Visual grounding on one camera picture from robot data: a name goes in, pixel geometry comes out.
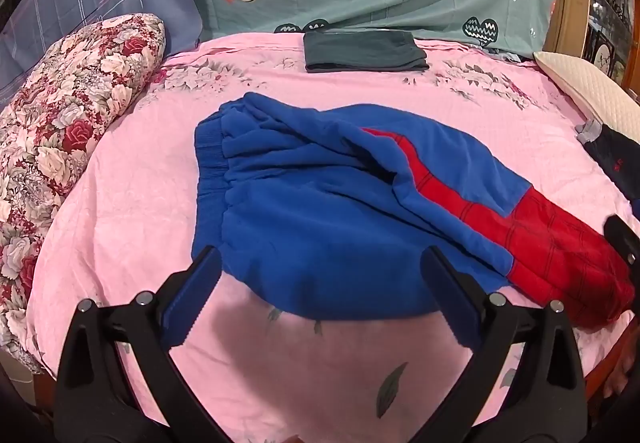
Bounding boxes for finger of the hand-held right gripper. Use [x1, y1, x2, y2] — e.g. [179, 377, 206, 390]
[604, 216, 640, 270]

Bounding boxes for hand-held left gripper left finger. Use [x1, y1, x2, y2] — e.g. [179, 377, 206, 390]
[52, 245, 236, 443]

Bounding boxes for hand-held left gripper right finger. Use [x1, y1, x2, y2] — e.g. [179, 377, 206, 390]
[414, 245, 589, 443]

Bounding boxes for blue and red pants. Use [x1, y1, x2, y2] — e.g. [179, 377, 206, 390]
[191, 92, 637, 329]

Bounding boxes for navy garment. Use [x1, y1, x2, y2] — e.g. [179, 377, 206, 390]
[575, 118, 640, 211]

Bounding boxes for pink floral bed sheet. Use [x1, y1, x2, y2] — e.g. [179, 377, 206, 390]
[27, 30, 636, 443]

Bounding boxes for cream quilted pillow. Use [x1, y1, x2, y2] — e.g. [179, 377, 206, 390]
[533, 50, 640, 129]

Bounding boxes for red floral quilt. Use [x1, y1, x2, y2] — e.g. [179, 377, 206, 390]
[0, 13, 167, 374]

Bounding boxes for display shelf with ornaments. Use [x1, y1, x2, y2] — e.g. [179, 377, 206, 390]
[582, 0, 640, 86]

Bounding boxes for dark folded garment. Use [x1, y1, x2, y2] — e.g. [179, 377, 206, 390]
[303, 30, 430, 74]

